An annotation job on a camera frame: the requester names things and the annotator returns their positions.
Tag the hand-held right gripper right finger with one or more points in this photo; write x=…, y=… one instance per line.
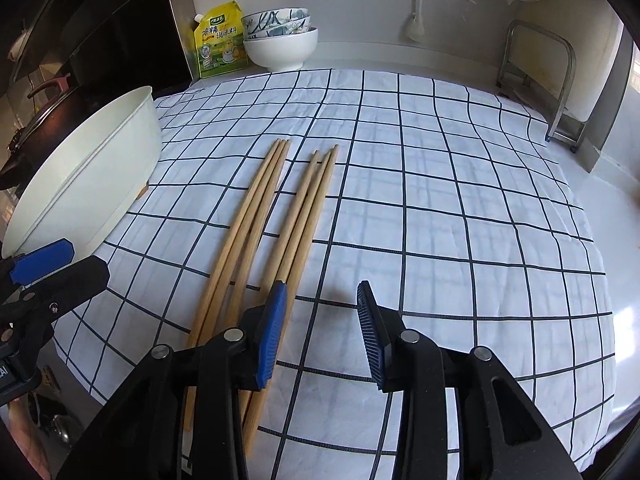
x=372, y=340

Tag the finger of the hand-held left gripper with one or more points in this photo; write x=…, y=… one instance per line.
x=80, y=280
x=40, y=262

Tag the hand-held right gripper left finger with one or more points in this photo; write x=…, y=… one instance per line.
x=272, y=340

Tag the single chopstick end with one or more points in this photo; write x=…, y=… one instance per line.
x=143, y=190

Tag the row of wooden chopsticks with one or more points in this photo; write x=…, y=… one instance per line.
x=305, y=210

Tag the white plastic basin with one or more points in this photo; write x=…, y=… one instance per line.
x=85, y=180

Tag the dark wok with lid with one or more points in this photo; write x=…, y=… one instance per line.
x=40, y=125

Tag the white black checked cloth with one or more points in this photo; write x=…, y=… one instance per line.
x=425, y=210

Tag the black range hood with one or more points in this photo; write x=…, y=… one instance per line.
x=100, y=20

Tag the yellow green seasoning pouch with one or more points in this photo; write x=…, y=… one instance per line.
x=220, y=45

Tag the plain white ceramic bowl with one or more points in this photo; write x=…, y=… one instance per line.
x=280, y=52

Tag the blue patterned ceramic bowl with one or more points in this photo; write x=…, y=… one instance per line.
x=275, y=19
x=280, y=33

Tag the metal cutting board stand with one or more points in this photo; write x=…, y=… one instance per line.
x=562, y=85

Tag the white cutting board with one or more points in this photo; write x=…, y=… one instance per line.
x=607, y=110

